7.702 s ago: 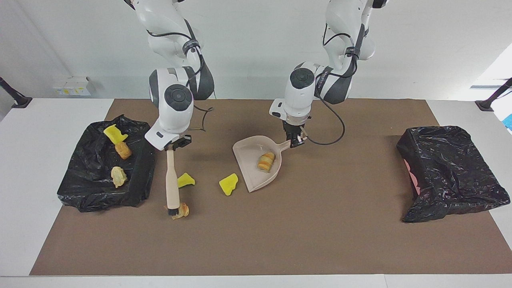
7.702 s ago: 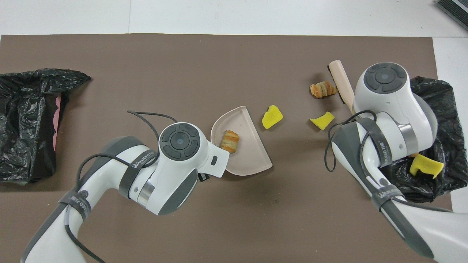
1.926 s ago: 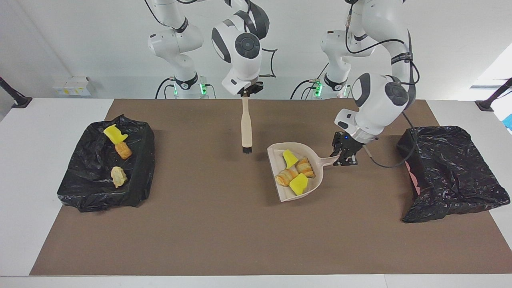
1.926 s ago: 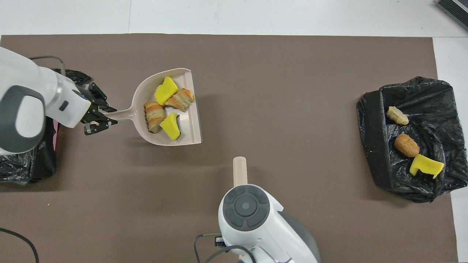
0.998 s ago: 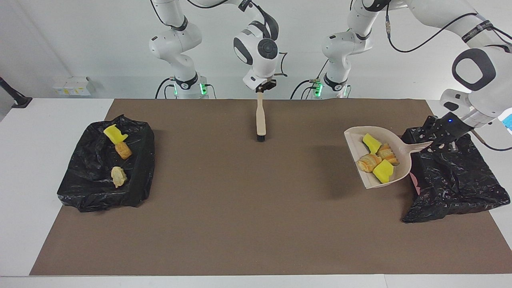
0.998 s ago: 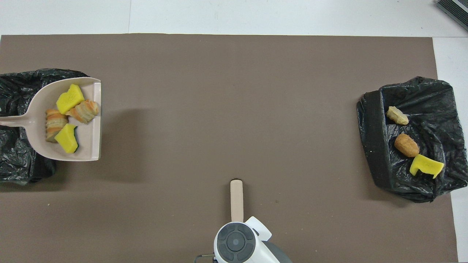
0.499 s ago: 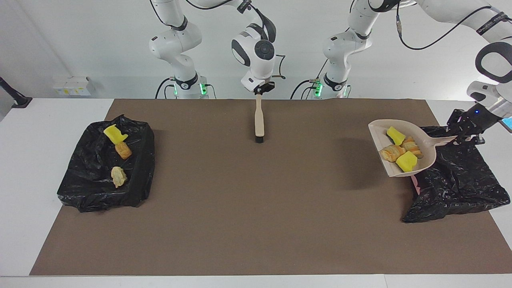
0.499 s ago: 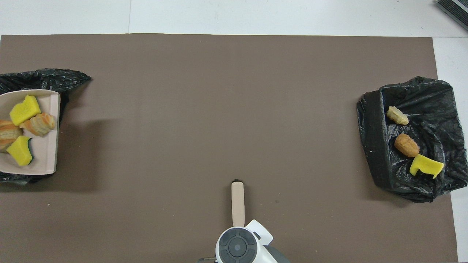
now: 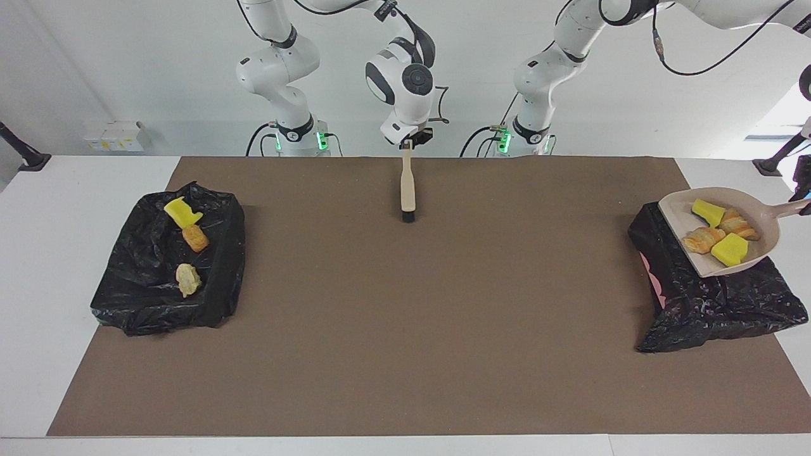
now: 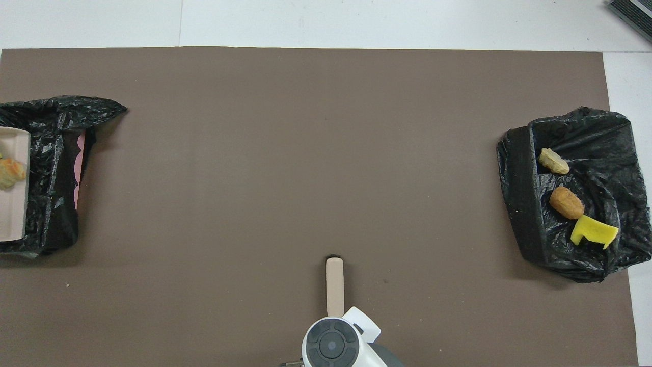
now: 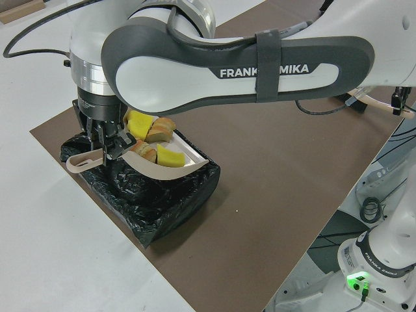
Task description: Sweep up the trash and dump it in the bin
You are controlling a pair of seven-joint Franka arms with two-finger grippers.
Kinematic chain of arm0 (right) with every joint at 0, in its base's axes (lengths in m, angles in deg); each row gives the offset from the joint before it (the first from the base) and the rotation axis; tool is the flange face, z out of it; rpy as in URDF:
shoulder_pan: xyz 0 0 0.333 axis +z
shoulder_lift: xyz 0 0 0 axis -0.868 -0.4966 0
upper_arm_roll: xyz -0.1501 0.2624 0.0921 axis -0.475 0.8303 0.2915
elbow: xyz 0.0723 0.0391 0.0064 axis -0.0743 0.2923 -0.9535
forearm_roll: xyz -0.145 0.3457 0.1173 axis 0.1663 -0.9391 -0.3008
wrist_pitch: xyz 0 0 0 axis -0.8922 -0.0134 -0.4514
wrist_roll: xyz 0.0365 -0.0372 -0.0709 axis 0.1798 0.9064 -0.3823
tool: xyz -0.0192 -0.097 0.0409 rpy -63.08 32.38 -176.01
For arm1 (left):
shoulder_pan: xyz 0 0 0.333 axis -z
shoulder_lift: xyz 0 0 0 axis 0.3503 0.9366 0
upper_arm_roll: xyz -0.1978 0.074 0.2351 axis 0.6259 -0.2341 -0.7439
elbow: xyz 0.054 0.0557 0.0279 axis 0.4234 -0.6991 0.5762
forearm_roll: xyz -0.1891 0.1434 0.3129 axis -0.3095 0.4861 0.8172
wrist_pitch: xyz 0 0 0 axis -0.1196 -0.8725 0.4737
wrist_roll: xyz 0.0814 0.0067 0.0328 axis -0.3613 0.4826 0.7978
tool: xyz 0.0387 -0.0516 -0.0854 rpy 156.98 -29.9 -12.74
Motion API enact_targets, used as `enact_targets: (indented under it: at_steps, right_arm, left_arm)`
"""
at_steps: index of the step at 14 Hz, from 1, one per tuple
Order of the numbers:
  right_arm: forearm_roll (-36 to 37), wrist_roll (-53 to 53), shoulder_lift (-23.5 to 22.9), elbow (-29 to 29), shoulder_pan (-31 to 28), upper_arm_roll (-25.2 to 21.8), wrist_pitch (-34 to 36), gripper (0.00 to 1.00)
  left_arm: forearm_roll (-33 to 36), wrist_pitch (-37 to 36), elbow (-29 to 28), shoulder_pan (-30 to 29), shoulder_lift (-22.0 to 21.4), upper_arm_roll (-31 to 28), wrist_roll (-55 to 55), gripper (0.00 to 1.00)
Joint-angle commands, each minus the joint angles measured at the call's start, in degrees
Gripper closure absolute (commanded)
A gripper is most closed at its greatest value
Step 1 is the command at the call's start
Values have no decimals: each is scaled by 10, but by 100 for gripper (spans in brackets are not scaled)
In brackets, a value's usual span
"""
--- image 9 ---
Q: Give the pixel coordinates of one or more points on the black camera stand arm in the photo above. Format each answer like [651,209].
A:
[35,161]
[768,167]

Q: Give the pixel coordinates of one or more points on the orange striped croissant piece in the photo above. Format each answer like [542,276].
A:
[740,225]

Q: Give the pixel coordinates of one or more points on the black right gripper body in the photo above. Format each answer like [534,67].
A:
[417,135]

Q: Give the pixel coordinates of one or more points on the brown paper table mat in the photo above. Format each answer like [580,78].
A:
[443,380]

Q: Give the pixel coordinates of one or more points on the pink scalloped liner edge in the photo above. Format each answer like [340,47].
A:
[656,291]

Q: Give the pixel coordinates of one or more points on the notched yellow sponge piece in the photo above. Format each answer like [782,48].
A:
[180,214]

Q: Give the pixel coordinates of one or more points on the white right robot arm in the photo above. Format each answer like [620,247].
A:
[408,82]

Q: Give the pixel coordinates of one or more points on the beige brush with black bristles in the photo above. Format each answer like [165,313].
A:
[408,183]

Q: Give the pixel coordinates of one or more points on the pale crumbly bread chunk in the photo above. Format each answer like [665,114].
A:
[189,280]

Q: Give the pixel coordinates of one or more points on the pale greenish pastry chunk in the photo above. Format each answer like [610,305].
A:
[702,240]

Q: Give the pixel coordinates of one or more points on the beige plastic dustpan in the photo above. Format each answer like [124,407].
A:
[766,244]

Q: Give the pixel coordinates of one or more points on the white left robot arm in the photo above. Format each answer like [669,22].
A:
[545,76]

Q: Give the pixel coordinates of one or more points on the wedge yellow sponge piece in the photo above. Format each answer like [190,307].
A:
[708,212]

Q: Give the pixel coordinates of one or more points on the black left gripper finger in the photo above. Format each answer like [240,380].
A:
[803,207]

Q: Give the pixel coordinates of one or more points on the brown oval bread roll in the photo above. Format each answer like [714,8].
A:
[196,239]

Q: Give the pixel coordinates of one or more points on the white wall socket box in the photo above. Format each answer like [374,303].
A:
[117,138]

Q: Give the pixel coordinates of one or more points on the blocky yellow sponge piece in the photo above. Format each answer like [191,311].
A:
[730,250]

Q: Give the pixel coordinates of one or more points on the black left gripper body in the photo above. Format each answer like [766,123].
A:
[804,182]

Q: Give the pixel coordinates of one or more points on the black bag lined trash bin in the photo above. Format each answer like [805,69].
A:
[127,291]
[716,310]

